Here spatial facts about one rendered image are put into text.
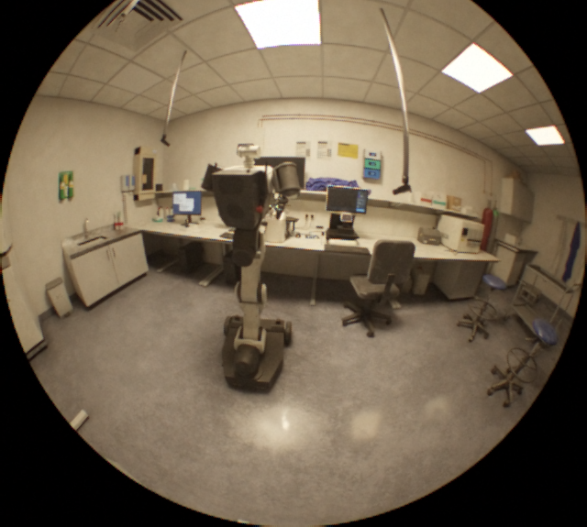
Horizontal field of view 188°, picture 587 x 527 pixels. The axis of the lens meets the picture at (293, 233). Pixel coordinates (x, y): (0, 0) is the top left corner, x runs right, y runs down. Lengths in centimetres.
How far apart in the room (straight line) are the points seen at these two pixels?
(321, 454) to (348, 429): 24
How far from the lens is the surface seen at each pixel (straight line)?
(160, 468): 146
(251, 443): 130
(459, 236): 261
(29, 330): 257
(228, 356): 140
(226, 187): 82
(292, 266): 268
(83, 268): 257
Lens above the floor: 128
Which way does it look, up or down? 14 degrees down
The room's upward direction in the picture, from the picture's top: 3 degrees clockwise
